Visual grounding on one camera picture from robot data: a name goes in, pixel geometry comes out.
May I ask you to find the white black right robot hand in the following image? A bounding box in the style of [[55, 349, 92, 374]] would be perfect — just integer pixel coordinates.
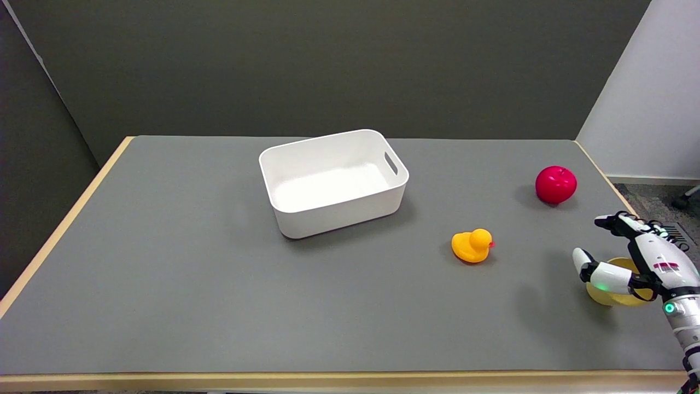
[[572, 212, 700, 303]]

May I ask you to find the yellow plastic cup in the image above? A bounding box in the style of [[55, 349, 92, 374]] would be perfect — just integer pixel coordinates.
[[586, 257, 655, 306]]

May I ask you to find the floor vent grille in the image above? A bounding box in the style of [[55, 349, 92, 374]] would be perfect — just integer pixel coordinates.
[[656, 223, 694, 247]]

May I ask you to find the black chair caster leg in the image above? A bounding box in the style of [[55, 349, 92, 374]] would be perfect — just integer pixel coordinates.
[[673, 185, 700, 209]]

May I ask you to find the red toy apple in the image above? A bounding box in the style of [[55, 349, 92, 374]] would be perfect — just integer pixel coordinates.
[[535, 166, 578, 206]]

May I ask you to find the yellow rubber duck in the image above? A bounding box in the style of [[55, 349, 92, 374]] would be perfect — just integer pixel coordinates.
[[451, 229, 495, 264]]

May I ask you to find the white plastic storage bin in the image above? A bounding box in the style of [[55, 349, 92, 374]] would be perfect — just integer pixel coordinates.
[[259, 129, 410, 240]]

